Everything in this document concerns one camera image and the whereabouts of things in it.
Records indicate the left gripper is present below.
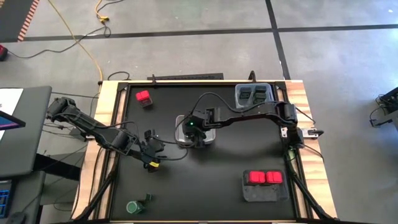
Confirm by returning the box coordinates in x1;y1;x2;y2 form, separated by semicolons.
138;136;165;174

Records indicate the red-lidded smoked paprika tin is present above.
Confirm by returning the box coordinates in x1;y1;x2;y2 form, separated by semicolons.
135;89;154;109
248;170;267;185
266;170;284;185

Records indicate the white plastic bin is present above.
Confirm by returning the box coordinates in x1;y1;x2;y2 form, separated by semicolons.
175;114;218;149

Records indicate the green-lidded glass spice jar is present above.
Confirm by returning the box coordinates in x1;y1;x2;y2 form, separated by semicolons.
125;200;146;215

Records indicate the clear plastic bin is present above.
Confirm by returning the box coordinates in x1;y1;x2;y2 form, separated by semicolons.
234;82;275;110

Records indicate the grey plastic bin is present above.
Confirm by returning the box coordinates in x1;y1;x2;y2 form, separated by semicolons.
241;169;290;203

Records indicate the grey desk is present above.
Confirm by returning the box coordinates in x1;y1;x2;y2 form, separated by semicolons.
0;86;53;179
0;170;46;224

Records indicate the backlit keyboard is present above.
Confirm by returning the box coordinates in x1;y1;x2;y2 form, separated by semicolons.
0;182;15;218

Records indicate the tablet with lit screen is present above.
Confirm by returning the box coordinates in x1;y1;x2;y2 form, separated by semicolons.
0;110;27;131

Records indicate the white paper sheet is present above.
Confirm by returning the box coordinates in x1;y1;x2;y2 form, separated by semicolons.
0;88;24;116

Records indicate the black mat with striped edge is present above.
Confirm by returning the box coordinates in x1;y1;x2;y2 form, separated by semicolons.
0;0;40;43

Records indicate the black cable loop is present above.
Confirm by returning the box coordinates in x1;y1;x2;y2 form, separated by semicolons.
107;70;131;82

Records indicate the long yellow cable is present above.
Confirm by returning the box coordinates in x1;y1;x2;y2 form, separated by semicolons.
46;0;104;82

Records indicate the yellow cable with plug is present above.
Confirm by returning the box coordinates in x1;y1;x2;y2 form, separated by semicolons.
94;0;110;23

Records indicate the long black cable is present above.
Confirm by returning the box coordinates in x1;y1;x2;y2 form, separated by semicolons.
6;24;113;60

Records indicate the black equipment box with cables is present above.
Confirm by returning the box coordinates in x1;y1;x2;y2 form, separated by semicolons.
369;86;398;129

